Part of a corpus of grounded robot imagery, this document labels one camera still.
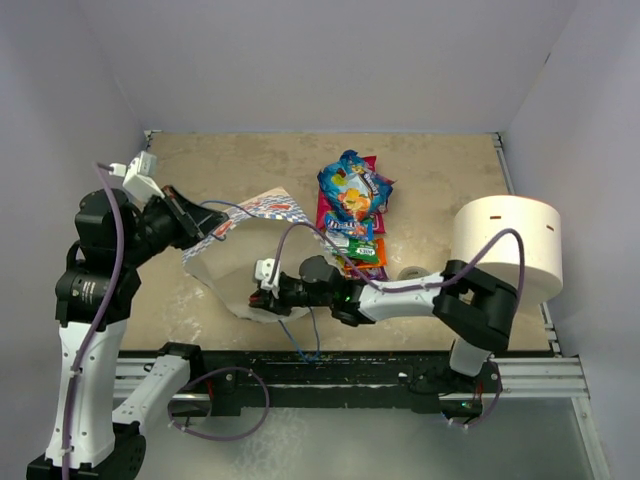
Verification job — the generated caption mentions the white cylindrical paper lamp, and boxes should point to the white cylindrical paper lamp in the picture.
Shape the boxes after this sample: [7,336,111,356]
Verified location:
[448,195,565,305]

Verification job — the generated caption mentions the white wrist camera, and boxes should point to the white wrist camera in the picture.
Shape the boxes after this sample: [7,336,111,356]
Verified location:
[108,151,164,203]
[254,258,281,296]

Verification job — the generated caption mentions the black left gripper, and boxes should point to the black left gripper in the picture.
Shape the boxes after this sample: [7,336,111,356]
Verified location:
[121,183,229,265]

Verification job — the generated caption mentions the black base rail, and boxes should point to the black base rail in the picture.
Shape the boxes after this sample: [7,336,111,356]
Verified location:
[119,349,484,419]

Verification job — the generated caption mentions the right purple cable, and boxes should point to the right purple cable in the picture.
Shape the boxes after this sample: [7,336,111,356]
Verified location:
[272,222,527,431]

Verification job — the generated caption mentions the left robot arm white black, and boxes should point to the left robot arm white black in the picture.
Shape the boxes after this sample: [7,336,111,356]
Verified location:
[26,185,229,479]

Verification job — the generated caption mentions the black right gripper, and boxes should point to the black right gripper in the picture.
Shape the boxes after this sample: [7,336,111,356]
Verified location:
[251,276,334,316]

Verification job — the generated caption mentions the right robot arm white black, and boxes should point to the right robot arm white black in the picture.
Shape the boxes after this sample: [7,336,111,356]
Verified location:
[248,256,519,391]

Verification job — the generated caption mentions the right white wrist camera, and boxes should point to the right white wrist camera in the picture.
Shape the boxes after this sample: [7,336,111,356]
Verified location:
[254,258,281,296]

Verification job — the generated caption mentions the blue colourful snack bag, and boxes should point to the blue colourful snack bag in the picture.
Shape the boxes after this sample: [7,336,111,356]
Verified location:
[317,150,394,221]

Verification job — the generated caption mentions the blue checkered paper bag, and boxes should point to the blue checkered paper bag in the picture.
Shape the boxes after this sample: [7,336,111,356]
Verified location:
[180,185,329,364]

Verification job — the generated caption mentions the clear tape roll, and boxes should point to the clear tape roll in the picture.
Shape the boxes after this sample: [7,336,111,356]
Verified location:
[397,266,430,281]

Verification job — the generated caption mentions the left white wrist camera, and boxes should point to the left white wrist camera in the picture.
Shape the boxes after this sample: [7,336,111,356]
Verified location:
[108,151,164,203]

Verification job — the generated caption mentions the purple Fox's candy bag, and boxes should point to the purple Fox's candy bag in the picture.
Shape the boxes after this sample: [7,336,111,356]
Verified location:
[336,256,388,281]

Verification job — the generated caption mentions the red Real chips bag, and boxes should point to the red Real chips bag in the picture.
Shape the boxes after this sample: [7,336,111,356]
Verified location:
[315,155,386,234]

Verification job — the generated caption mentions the orange snack box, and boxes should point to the orange snack box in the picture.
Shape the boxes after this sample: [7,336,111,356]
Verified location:
[346,238,387,263]

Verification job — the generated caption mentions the aluminium frame rails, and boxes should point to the aluminium frame rails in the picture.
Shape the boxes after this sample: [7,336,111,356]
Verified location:
[49,130,611,480]

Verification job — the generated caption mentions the blue M&M's candy packet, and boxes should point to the blue M&M's candy packet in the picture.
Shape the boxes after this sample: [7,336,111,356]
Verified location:
[324,212,374,246]

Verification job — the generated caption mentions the green snack pack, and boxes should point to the green snack pack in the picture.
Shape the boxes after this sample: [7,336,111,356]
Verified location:
[326,232,379,264]

